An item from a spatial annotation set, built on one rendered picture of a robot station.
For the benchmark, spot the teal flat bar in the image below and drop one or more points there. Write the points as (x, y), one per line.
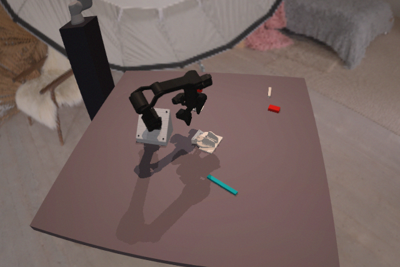
(221, 184)

